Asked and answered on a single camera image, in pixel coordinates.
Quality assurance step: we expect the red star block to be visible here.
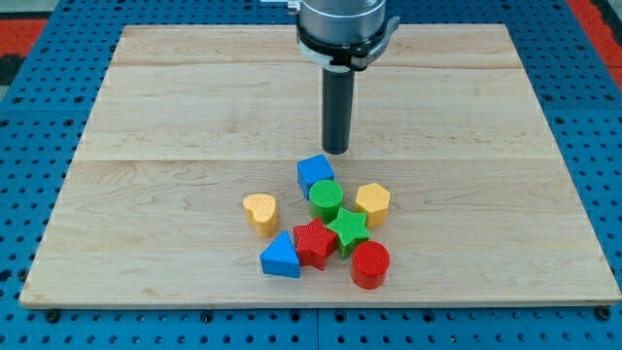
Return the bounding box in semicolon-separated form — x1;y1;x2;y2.
294;218;336;271

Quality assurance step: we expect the red cylinder block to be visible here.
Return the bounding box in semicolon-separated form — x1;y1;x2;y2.
350;241;391;290

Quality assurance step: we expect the blue cube block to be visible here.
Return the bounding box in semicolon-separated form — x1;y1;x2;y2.
296;155;334;200

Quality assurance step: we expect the light wooden board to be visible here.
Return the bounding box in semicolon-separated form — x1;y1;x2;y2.
19;24;621;309

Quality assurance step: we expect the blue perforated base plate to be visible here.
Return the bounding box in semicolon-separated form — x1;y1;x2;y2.
1;1;621;349

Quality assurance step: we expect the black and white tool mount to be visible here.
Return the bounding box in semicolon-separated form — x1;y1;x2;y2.
296;16;400;73

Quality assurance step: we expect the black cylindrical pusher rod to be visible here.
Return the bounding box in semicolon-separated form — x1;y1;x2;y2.
322;70;355;155

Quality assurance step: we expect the yellow hexagon block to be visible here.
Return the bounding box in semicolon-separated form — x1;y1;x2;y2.
355;183;391;228

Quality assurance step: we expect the green star block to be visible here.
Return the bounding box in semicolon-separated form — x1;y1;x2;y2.
327;207;370;260

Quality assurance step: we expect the yellow heart block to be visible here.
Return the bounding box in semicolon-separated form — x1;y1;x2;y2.
242;193;278;238

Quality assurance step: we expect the blue triangle block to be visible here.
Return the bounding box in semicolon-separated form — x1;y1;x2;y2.
259;231;300;278

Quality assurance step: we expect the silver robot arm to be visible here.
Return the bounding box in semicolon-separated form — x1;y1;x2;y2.
259;0;400;155

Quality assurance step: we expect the green cylinder block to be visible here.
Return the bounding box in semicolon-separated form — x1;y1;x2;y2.
309;180;344;224

